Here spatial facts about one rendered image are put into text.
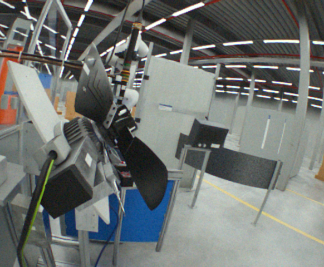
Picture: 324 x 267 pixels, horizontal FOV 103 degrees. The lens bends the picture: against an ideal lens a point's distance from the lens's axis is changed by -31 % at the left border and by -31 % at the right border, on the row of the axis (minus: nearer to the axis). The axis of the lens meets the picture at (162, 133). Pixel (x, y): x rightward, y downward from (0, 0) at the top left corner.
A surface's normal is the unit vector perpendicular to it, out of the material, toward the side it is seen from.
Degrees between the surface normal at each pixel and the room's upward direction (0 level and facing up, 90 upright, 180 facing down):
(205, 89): 90
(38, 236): 90
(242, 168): 90
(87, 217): 90
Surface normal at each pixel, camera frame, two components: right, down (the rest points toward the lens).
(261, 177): -0.18, 0.11
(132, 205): 0.27, 0.19
